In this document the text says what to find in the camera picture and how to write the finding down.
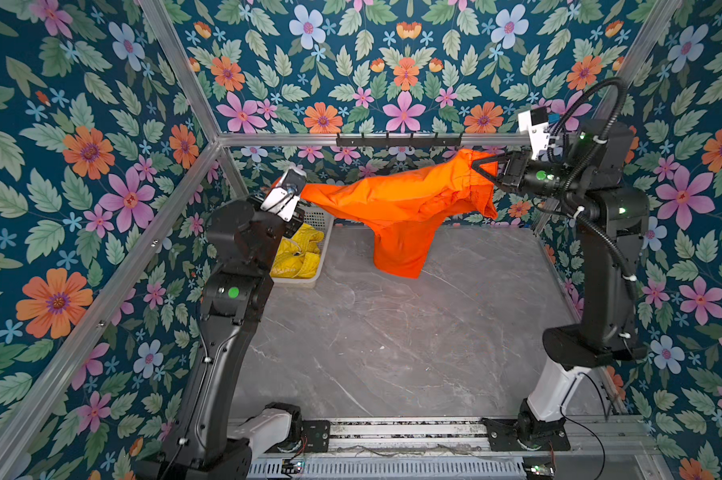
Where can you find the orange shorts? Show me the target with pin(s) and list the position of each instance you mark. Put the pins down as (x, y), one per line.
(405, 210)

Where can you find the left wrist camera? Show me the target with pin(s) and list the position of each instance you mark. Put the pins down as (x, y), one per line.
(289, 187)

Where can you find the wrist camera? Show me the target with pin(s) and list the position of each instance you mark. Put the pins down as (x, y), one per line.
(535, 123)
(289, 187)

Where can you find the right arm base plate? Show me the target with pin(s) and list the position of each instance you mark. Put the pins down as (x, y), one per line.
(525, 434)

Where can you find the white vented cable duct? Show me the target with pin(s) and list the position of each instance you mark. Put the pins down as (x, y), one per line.
(388, 468)

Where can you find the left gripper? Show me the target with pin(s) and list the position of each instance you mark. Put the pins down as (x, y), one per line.
(296, 222)

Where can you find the aluminium frame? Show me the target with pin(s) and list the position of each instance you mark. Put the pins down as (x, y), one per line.
(120, 123)

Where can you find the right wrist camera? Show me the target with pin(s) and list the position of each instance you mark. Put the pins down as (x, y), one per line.
(535, 123)

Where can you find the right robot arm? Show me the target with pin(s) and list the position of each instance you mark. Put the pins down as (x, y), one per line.
(585, 176)

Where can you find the black hook rail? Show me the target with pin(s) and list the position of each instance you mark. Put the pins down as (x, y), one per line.
(398, 140)

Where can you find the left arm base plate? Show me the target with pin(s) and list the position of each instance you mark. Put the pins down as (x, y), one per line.
(314, 437)

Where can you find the white plastic basket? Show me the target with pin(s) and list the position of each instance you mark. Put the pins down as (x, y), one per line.
(320, 220)

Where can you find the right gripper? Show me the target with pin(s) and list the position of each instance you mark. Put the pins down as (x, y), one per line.
(515, 170)

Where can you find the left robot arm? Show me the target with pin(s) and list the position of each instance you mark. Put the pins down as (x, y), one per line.
(201, 444)

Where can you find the yellow shorts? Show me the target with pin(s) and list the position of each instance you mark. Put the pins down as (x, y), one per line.
(299, 257)

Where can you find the aluminium mounting rail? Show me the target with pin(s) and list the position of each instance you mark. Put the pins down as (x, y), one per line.
(620, 435)

